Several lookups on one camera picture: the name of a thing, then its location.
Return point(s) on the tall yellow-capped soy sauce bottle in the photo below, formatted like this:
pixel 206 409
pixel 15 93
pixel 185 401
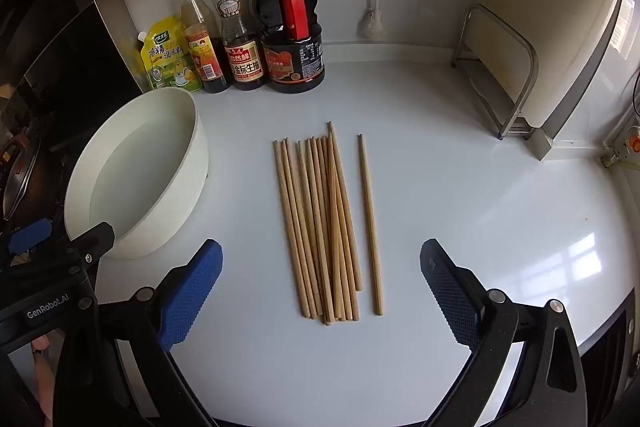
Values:
pixel 245 62

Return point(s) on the wall power socket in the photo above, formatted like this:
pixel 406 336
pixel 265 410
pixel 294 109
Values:
pixel 622 147

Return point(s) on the bunch of wooden chopsticks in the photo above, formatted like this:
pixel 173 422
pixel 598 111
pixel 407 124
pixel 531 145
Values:
pixel 320 232

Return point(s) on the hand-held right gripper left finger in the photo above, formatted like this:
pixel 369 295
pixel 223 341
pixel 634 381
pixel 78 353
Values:
pixel 192 292

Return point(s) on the metal pan lid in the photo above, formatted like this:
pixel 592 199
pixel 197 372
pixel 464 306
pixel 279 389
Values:
pixel 20 177

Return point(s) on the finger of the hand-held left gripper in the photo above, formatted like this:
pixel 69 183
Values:
pixel 92 241
pixel 30 234

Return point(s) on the yellow seasoning pouch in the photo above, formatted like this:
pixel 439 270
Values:
pixel 167 57

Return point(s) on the person's left hand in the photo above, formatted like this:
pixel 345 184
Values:
pixel 44 387

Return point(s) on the white bowl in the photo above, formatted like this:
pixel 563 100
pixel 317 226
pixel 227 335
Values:
pixel 150 157

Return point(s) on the metal cutting board rack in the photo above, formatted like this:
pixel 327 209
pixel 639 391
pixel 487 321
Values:
pixel 531 72

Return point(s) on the window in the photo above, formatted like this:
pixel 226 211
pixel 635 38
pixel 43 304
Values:
pixel 629 22

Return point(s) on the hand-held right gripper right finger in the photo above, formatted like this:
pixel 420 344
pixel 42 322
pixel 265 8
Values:
pixel 450 297

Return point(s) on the black glass range hood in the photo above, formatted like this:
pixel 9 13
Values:
pixel 65 57

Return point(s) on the tapered wooden chopstick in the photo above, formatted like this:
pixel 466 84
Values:
pixel 370 227

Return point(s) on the small yellow-capped vinegar bottle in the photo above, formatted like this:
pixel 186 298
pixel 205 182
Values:
pixel 202 57

